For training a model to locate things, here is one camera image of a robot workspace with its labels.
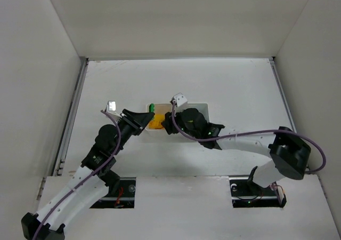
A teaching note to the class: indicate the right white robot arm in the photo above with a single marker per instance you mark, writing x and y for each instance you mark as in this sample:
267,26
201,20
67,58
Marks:
288,153

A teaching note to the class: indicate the yellow rounded lego piece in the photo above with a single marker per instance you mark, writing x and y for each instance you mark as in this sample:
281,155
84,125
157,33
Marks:
156,122

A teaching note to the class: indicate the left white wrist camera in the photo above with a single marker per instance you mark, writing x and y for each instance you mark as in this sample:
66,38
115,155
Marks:
110,110

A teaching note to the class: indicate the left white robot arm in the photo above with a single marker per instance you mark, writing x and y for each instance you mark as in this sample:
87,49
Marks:
93,179

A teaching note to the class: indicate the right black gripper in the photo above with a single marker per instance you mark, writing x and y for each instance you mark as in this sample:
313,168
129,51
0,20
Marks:
168,122

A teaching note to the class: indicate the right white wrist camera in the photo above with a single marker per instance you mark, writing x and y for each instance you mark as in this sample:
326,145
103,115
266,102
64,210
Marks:
179,100

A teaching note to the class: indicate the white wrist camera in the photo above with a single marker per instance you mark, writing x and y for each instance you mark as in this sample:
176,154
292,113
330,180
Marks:
110,110
179,100

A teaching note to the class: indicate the white three-compartment container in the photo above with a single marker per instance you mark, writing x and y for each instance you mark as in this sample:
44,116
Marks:
156,133

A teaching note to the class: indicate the green square lego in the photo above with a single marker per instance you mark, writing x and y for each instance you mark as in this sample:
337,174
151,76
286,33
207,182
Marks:
152,108

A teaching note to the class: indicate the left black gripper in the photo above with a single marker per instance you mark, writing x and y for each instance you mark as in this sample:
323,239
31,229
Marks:
130,121

